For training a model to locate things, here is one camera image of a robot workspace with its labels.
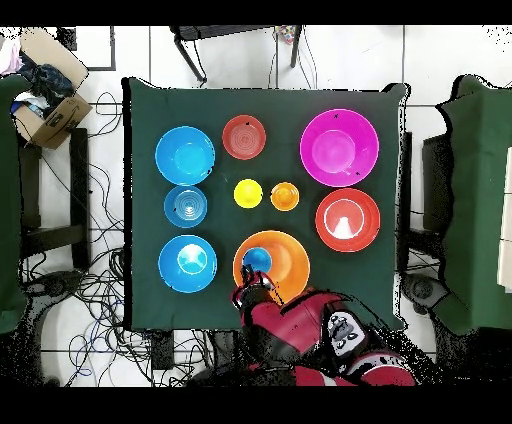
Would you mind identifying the blue cup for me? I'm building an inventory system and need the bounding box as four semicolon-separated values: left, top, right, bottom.
241;246;273;276

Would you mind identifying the large orange bowl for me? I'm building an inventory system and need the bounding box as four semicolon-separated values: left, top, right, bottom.
232;230;311;306

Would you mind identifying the large blue bowl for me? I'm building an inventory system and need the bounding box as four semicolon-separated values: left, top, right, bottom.
154;126;216;187
157;234;218;294

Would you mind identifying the yellow cup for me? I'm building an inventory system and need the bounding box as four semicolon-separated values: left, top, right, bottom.
233;178;264;210

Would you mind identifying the orange cup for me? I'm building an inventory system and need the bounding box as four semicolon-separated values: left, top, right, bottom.
270;181;300;212

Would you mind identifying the small teal blue bowl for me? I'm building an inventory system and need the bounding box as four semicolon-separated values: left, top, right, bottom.
163;184;209;229

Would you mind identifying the black power box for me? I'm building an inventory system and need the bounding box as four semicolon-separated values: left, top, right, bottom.
150;329;175;371

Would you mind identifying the wide red bowl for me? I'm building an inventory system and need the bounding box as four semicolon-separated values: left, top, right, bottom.
314;187;382;254

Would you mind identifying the small red bowl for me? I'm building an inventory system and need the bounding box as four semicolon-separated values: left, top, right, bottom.
221;114;268;161

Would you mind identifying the large pink bowl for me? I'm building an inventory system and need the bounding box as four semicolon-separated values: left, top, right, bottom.
299;108;380;188

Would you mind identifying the dark green table cloth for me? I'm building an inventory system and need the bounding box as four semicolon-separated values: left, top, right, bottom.
121;76;409;332

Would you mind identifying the green covered table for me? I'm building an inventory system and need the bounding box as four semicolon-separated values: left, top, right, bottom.
435;75;512;335
0;75;31;335

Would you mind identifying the cardboard box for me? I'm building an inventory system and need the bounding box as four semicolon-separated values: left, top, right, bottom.
13;26;94;150

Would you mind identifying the colourful small item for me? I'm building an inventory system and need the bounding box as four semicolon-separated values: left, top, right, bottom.
275;24;297;45

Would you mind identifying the dark blue cloth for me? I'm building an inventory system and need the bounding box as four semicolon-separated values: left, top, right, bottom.
17;53;75;117

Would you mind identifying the pink cloth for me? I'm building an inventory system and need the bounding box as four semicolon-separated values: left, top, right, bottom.
0;37;23;77

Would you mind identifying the black cable tangle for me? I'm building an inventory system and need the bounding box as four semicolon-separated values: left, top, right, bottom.
19;91;217;387

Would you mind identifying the blue cable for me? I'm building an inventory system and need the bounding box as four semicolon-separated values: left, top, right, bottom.
67;299;121;379

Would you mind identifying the black bench frame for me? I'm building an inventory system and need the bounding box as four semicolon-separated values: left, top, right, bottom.
17;127;91;271

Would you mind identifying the black stool frame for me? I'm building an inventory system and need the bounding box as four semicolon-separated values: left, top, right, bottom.
169;24;304;85

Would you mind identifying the thin black square frame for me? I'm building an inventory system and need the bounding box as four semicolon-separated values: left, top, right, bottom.
57;25;117;72

